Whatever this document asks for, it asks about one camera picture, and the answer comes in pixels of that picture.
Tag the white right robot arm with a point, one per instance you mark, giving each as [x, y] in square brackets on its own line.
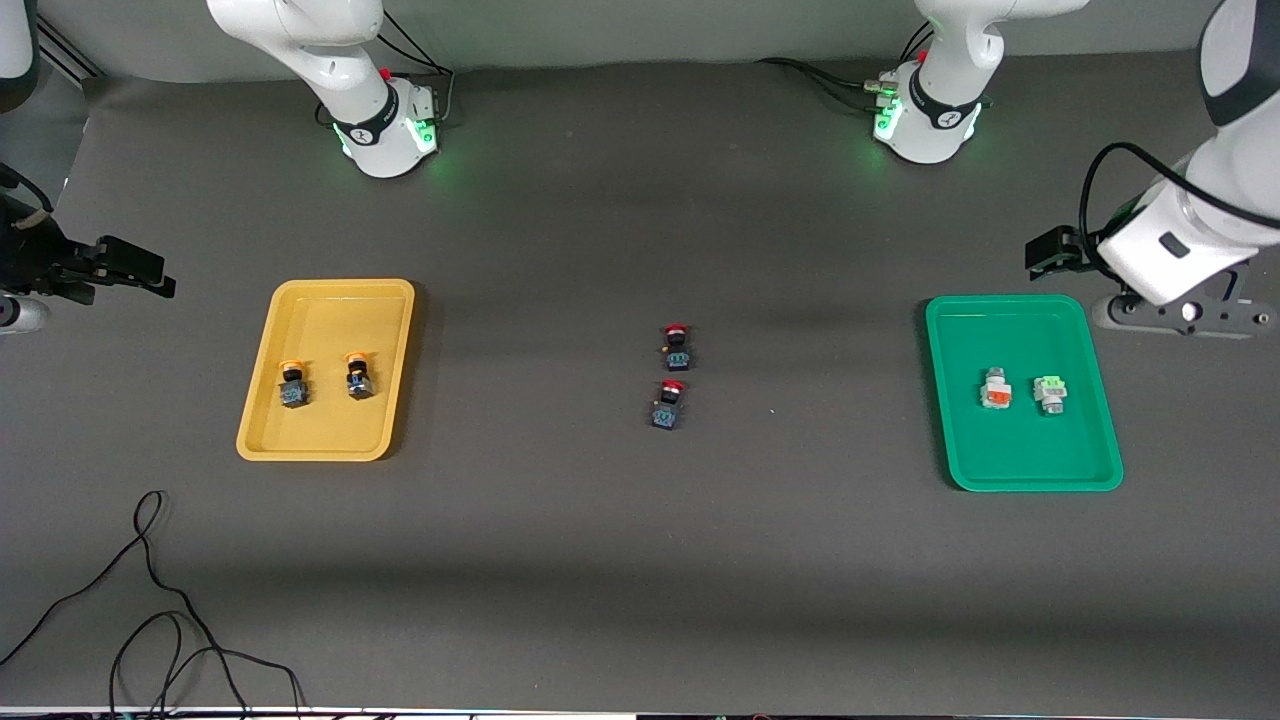
[372, 130]

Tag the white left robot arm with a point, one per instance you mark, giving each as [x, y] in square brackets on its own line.
[930, 130]

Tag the red push button switch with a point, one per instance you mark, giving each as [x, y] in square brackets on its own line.
[667, 410]
[677, 352]

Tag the yellow plastic tray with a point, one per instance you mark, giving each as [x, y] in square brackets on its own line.
[330, 420]

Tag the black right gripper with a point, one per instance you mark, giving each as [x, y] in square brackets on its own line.
[35, 256]

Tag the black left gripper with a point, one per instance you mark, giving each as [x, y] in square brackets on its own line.
[1080, 249]

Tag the green white square button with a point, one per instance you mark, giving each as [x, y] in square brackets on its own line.
[1049, 392]

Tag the aluminium frame rail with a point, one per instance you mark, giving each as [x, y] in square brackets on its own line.
[65, 50]

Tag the orange white square button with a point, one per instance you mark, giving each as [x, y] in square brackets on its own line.
[995, 392]

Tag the yellow push button switch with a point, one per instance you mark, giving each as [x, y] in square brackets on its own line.
[293, 390]
[360, 382]

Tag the green plastic tray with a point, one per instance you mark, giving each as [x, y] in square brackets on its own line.
[1020, 450]

